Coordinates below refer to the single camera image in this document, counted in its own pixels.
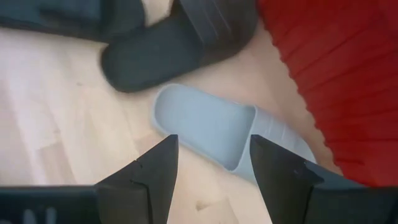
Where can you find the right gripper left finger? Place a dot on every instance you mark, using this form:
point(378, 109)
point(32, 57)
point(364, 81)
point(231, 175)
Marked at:
point(146, 189)

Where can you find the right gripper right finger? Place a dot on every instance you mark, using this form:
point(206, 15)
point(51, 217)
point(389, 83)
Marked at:
point(280, 183)

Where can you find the grey rubber slide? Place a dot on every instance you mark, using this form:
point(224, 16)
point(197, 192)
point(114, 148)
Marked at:
point(202, 124)

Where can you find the black rubber slide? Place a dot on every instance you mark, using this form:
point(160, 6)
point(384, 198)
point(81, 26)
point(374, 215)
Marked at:
point(155, 56)
point(62, 15)

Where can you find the red plastic bin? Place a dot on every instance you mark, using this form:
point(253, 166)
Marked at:
point(342, 77)

